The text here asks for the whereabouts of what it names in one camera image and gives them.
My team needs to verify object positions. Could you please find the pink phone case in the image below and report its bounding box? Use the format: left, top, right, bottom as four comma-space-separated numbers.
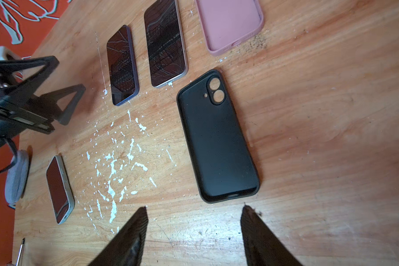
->
195, 0, 264, 57

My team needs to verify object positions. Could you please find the black phone case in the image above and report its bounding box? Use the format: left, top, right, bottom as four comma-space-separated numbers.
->
176, 69, 260, 203

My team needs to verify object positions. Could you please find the black phone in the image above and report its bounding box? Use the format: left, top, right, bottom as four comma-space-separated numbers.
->
107, 25, 140, 106
144, 0, 188, 88
46, 155, 75, 225

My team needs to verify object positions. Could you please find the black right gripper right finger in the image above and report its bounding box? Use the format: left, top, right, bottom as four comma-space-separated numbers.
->
240, 205, 301, 266

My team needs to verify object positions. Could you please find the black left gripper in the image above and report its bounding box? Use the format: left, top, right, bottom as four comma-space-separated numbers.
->
0, 56, 86, 147

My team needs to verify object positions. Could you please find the lavender grey phone case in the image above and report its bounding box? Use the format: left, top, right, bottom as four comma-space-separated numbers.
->
5, 150, 30, 209

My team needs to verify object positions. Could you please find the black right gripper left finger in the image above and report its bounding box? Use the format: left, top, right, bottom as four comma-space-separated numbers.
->
90, 207, 149, 266

